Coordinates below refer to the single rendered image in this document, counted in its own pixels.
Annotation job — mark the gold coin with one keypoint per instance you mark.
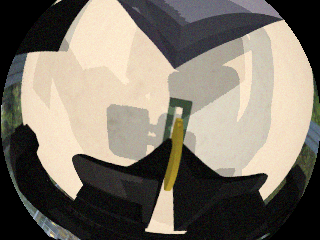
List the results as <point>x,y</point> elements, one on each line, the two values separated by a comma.
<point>175,158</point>

